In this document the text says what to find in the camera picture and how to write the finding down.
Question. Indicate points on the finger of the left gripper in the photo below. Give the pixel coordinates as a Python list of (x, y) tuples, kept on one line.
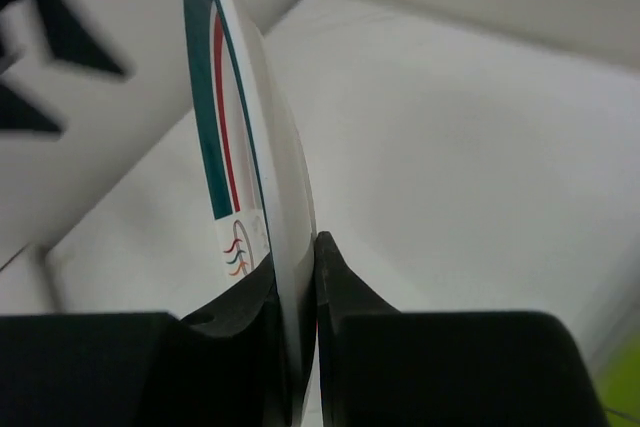
[(72, 40), (18, 114)]

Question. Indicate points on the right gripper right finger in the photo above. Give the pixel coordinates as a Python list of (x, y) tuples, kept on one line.
[(347, 311)]

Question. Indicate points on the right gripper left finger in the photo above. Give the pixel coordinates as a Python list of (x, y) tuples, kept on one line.
[(228, 358)]

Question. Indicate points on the white plate teal red rim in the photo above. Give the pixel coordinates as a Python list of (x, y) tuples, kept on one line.
[(256, 174)]

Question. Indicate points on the green plate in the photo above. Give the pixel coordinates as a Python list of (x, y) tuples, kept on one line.
[(618, 385)]

